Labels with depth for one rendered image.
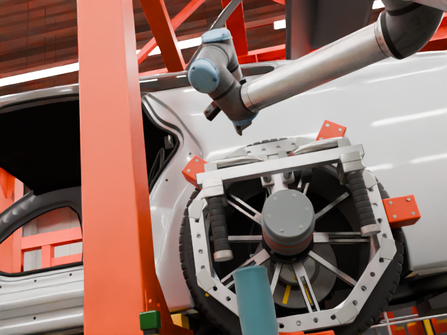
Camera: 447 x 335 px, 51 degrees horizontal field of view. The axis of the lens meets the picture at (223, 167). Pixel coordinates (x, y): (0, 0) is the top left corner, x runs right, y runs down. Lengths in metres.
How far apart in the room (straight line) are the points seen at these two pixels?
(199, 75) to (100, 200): 0.45
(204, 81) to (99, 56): 0.43
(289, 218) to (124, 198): 0.47
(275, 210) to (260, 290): 0.20
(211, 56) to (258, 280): 0.62
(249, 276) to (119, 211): 0.42
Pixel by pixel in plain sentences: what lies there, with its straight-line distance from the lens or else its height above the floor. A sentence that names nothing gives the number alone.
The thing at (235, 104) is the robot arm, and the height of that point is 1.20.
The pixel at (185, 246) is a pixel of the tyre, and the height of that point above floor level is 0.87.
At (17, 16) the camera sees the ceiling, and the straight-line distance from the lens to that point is 10.67.
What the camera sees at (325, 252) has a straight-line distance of 1.88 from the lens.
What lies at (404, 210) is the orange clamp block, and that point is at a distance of 1.37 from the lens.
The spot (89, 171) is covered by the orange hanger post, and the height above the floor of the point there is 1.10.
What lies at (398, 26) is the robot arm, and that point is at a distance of 1.08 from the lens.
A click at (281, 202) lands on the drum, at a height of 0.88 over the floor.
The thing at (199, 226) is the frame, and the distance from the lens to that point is 1.34.
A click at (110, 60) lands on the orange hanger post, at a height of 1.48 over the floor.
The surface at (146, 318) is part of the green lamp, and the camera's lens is 1.09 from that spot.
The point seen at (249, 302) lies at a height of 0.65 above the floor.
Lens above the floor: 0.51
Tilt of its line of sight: 24 degrees up
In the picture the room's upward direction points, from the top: 9 degrees counter-clockwise
